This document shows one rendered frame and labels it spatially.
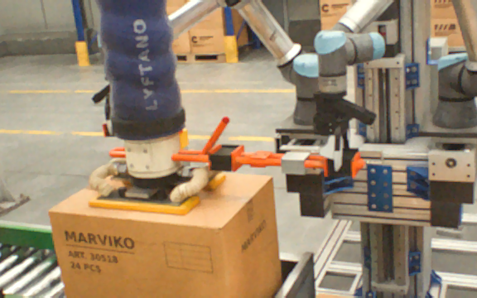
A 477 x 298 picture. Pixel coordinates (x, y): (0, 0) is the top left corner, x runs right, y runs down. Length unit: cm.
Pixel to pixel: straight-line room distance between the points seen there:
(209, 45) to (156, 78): 799
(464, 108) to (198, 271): 100
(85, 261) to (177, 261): 34
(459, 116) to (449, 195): 26
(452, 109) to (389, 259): 69
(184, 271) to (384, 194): 80
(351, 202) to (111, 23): 107
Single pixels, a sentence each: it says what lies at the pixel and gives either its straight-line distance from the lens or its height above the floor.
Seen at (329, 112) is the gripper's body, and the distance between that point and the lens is 171.
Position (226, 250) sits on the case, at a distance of 177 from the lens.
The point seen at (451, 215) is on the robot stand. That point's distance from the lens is 218.
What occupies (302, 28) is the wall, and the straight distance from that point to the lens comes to 1046.
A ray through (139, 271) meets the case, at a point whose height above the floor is 78.
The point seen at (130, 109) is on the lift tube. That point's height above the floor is 125.
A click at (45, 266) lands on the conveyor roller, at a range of 265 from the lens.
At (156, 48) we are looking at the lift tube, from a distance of 182.
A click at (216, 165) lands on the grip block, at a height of 107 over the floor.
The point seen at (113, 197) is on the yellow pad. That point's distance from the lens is 198.
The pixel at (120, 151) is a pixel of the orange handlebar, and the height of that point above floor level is 109.
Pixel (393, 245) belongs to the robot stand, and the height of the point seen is 52.
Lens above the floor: 167
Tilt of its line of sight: 18 degrees down
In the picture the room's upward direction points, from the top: 6 degrees counter-clockwise
